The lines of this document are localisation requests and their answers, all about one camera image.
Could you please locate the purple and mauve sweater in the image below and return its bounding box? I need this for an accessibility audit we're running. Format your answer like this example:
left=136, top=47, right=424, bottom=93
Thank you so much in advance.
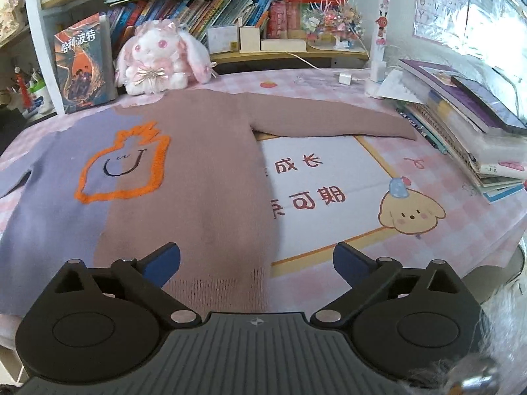
left=1, top=89, right=414, bottom=317

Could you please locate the stack of books and notebooks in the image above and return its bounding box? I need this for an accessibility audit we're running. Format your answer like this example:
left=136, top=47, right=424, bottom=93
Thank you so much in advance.
left=375, top=59, right=526, bottom=203

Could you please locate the white pen cup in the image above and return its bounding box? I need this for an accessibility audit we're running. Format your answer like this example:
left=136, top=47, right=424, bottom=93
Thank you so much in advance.
left=19, top=79, right=54, bottom=119

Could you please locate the Harry Potter book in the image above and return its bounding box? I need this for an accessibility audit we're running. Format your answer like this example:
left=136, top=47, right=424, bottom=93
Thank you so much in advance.
left=54, top=13, right=118, bottom=114

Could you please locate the pink white plush bunny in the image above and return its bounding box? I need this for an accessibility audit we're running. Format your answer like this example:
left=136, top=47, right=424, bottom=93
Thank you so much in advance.
left=114, top=20, right=216, bottom=95

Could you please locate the beige storage box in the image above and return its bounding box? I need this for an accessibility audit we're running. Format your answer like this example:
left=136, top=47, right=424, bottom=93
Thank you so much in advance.
left=205, top=24, right=308, bottom=55

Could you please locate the colourful paper flower ornament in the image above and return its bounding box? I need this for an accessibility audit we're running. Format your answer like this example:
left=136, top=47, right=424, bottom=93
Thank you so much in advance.
left=300, top=2, right=364, bottom=50

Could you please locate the red book box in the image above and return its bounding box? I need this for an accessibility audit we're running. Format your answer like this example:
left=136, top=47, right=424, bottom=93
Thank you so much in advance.
left=280, top=0, right=346, bottom=41

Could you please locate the white wooden bookshelf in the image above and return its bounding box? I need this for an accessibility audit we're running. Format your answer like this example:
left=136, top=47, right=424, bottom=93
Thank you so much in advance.
left=26, top=0, right=389, bottom=114

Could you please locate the row of colourful books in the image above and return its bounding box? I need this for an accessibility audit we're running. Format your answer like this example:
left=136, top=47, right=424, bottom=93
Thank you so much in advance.
left=105, top=0, right=274, bottom=46

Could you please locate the white charger with cable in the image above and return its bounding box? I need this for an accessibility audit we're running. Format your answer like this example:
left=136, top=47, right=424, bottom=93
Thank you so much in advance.
left=283, top=51, right=388, bottom=88

